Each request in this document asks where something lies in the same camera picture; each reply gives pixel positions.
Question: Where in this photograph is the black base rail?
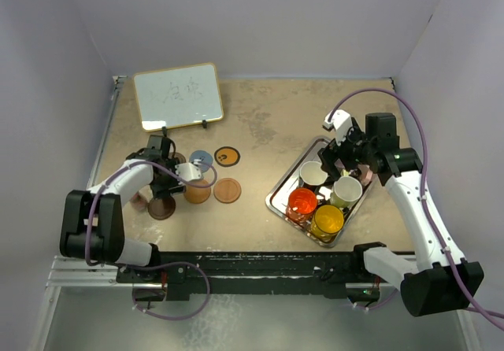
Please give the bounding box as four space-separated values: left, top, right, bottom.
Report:
113 248 398 301

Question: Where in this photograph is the small pink bottle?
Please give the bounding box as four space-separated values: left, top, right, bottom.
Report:
130 192 148 212

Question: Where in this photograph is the light wooden coaster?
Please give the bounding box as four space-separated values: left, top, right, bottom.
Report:
183 186 212 204
213 178 242 204

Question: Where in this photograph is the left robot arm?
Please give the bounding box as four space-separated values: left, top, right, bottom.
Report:
59 135 184 282

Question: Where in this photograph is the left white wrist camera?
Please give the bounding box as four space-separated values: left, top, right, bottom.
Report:
175 162 202 182

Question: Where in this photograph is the orange black smiley coaster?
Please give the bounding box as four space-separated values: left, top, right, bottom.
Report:
214 146 241 168

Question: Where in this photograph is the dark mug white interior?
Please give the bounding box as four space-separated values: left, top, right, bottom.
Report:
298 161 328 187

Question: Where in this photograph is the light wooden coaster bottom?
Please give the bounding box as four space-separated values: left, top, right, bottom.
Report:
213 178 242 204

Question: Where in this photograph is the pink mug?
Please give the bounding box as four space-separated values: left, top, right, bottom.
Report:
358 164 373 187

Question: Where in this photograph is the aluminium frame rail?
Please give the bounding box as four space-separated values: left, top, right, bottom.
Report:
46 256 117 288

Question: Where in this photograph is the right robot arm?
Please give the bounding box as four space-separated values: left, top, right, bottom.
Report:
318 110 484 316

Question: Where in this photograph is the white board with stand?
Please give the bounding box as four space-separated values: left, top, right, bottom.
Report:
132 62 224 132

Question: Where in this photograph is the yellow glass cup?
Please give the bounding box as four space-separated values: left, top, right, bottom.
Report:
309 205 345 242

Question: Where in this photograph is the dark wooden coaster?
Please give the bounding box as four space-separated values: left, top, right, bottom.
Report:
147 197 176 220
172 152 186 163

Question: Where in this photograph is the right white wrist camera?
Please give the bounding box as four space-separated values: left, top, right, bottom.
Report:
322 109 353 145

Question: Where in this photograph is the pale yellow mug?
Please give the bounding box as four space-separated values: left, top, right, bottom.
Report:
329 176 363 209

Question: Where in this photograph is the orange glass cup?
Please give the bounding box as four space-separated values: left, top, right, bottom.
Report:
286 188 318 224

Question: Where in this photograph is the light wooden coaster top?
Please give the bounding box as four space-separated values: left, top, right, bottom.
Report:
183 186 212 204

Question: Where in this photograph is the blue round coaster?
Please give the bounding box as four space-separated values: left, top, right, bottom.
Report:
189 150 213 172

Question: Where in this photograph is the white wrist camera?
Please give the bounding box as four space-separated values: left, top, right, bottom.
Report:
322 109 353 145
175 162 202 182

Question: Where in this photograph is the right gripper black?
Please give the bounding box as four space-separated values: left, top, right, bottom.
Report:
319 120 376 180

